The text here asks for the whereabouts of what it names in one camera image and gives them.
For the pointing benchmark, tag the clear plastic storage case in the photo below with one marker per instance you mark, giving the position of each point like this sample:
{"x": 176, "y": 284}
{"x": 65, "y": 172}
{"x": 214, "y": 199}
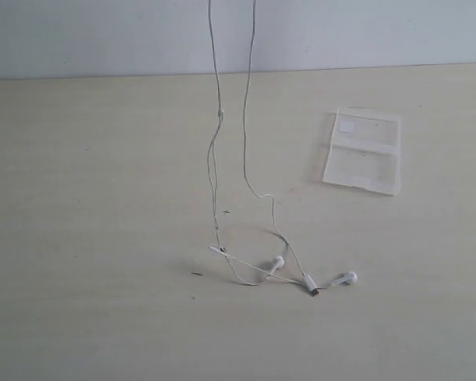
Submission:
{"x": 365, "y": 151}

